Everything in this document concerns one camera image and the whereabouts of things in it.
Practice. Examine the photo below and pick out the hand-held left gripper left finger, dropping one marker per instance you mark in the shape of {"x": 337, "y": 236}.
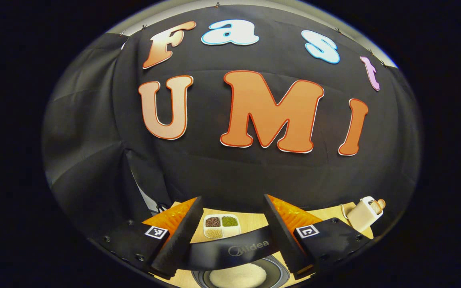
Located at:
{"x": 180, "y": 240}

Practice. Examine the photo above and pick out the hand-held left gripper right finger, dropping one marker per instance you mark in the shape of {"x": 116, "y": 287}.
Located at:
{"x": 284, "y": 240}

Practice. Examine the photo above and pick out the dark grey rice cooker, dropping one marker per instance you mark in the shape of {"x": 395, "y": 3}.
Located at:
{"x": 214, "y": 252}

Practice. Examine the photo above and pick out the white rice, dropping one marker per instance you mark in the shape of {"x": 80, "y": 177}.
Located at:
{"x": 238, "y": 276}

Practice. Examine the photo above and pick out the white divided grain dish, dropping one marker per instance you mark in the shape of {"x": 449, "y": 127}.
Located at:
{"x": 221, "y": 226}

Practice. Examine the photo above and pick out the black backdrop cloth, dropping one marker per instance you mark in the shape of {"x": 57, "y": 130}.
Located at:
{"x": 214, "y": 172}

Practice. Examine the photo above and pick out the white toaster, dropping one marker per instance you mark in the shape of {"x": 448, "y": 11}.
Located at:
{"x": 360, "y": 220}

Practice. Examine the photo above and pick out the toast slice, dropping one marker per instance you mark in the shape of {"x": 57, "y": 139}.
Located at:
{"x": 381, "y": 204}
{"x": 374, "y": 207}

